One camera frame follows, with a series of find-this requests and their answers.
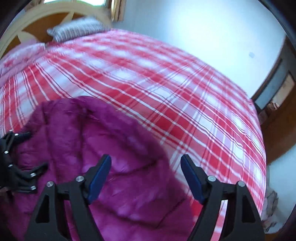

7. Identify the pink floral folded quilt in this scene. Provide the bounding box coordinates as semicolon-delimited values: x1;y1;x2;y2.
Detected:
1;43;46;77

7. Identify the right yellow curtain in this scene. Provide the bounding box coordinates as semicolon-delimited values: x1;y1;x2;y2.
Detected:
111;0;126;22

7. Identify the striped pillow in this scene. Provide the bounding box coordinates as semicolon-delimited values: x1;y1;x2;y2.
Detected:
47;17;111;43

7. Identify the red white plaid bedsheet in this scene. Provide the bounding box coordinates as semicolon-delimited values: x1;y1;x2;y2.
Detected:
1;30;266;240

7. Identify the dark wooden door frame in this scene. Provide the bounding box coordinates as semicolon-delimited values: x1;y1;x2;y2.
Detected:
251;36;295;114

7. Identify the cream wooden round headboard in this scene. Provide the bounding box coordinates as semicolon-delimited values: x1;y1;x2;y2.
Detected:
1;1;111;57

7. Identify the grey cloth pile on floor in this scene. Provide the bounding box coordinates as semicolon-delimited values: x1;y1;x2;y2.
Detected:
261;186;280;234

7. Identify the magenta quilted down jacket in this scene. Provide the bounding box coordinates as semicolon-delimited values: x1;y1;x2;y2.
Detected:
1;96;193;240

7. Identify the brown wooden door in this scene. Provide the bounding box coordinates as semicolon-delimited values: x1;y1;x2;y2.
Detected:
261;90;295;164

